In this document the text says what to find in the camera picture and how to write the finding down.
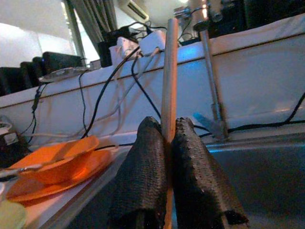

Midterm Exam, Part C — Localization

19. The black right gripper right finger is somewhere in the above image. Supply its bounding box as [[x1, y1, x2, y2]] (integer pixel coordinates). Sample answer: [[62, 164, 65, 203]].
[[171, 116, 250, 229]]

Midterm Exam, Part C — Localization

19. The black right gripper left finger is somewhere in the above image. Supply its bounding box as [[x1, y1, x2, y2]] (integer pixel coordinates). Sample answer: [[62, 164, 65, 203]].
[[108, 116, 171, 229]]

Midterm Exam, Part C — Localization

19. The patterned wooden chopstick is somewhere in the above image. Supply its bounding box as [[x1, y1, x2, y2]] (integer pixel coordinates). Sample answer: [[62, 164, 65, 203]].
[[161, 18, 180, 229]]

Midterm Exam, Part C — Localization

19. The metal spoon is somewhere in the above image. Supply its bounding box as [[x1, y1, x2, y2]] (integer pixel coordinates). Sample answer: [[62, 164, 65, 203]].
[[0, 143, 70, 179]]

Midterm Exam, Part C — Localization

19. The orange plate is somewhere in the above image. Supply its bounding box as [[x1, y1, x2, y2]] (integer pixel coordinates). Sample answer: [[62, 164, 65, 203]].
[[6, 149, 113, 204]]

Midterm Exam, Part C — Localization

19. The steel sink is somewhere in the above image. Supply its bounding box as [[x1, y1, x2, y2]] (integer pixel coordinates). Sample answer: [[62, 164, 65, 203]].
[[50, 133, 305, 229]]

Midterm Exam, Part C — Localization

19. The orange bowl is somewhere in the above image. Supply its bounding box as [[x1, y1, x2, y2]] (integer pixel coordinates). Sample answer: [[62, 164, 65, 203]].
[[8, 135, 100, 186]]

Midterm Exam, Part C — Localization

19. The thin metal faucet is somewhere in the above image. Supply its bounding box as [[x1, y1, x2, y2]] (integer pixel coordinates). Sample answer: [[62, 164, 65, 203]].
[[193, 21, 231, 143]]

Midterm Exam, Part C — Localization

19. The small black box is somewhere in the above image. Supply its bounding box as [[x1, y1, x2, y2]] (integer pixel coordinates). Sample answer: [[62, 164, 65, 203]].
[[98, 42, 113, 68]]

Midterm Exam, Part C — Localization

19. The white charger box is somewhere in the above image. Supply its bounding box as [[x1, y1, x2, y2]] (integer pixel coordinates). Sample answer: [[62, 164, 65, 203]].
[[109, 36, 140, 65]]

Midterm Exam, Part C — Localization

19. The grey round lid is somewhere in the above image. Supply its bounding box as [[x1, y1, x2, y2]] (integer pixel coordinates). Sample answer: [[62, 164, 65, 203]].
[[39, 67, 90, 83]]

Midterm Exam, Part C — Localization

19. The white power adapter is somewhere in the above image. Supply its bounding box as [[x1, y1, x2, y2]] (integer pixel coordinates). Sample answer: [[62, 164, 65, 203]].
[[139, 30, 167, 56]]

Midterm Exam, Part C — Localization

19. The black power strip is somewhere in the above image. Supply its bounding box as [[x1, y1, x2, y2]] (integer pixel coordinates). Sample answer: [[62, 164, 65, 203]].
[[0, 130, 33, 167]]

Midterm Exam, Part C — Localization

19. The green plate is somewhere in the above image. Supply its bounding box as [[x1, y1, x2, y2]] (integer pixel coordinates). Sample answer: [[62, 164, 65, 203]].
[[0, 200, 27, 229]]

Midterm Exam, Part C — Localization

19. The grey curtain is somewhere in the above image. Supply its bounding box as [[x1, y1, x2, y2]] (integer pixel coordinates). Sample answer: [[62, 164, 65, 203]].
[[66, 0, 118, 56]]

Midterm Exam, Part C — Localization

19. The white air conditioner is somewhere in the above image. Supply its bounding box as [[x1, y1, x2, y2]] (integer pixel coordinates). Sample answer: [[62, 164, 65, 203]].
[[118, 0, 150, 21]]

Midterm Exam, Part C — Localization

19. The white hanging cable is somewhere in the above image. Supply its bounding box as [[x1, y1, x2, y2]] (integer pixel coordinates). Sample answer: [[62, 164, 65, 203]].
[[28, 47, 159, 139]]

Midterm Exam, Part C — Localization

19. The black counter cable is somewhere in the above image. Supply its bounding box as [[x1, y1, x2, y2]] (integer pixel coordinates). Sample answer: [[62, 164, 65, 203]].
[[197, 92, 305, 138]]

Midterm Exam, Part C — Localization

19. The thick black hanging cable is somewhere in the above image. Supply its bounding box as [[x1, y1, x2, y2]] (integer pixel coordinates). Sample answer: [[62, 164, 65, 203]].
[[81, 46, 142, 139]]

